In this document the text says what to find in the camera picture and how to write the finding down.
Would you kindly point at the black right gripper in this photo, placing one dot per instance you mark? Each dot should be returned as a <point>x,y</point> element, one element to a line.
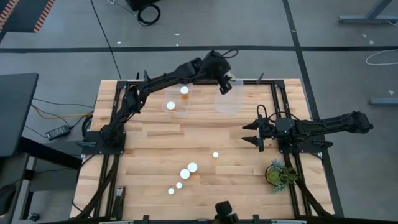
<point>267,129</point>

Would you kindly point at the black aluminium table frame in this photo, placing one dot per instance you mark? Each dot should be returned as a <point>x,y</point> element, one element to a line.
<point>202,82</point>

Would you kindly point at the grey desk leg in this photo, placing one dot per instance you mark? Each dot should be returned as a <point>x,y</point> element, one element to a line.
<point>357,19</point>

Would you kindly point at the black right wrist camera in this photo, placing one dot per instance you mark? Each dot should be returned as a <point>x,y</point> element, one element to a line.
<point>284,124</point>

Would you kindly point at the clear plastic bin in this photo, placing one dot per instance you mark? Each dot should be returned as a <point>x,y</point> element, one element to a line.
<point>228,104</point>
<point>178,109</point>

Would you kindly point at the black rectangular device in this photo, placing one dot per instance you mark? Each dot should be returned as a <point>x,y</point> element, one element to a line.
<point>119,191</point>

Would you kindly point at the small orange pill bottle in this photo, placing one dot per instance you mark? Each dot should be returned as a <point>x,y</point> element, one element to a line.
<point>215,154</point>

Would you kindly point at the black power adapter brick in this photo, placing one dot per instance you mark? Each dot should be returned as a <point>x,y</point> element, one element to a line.
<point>57,132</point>

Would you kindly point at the black desk crossbar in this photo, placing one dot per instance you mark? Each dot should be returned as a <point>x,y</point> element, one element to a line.
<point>46,151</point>

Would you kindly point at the black caster wheel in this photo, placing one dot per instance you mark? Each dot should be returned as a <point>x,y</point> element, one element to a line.
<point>33,216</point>

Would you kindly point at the silver aluminium extrusion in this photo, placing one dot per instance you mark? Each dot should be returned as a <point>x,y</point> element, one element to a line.
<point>289,222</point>
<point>116,222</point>

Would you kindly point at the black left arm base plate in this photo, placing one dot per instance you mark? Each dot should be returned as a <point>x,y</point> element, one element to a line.
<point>93,151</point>

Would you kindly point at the black mat with orange stripes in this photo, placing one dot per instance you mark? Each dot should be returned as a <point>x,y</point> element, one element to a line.
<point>21,15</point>

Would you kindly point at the black frame clip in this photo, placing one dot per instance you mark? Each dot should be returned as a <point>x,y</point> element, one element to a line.
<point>260,78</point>
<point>145,76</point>

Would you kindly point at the black frame bracket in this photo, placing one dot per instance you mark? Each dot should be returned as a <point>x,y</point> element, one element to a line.
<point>145,218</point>
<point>255,218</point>

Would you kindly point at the large orange pill bottle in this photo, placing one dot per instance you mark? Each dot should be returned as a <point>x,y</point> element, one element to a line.
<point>170,105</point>
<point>192,167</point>
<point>185,174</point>
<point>184,90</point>

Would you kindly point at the black monitor edge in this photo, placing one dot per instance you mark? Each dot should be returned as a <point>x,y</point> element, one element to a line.
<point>15,115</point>

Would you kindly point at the small yellow pill bottle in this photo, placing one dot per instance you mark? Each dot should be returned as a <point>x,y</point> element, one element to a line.
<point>179,185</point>
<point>171,191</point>

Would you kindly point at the black rounded object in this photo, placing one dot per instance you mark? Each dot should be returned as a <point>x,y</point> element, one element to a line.
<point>6,199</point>

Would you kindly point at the potted green succulent plant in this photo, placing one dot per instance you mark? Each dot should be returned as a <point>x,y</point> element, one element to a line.
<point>275,175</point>

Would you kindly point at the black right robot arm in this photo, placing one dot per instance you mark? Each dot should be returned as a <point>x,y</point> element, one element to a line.
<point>335,123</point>

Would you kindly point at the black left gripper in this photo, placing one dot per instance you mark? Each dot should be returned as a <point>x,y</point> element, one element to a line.
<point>217,67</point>

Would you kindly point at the black box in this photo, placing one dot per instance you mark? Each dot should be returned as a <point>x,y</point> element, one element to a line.
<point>140,3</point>

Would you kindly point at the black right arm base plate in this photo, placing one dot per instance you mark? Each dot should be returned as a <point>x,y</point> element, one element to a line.
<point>323,144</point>

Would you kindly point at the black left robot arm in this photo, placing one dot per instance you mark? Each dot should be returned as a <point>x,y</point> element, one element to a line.
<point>161,79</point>

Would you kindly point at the grey desk foot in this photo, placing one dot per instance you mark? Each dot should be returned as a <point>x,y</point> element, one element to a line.
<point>385,101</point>

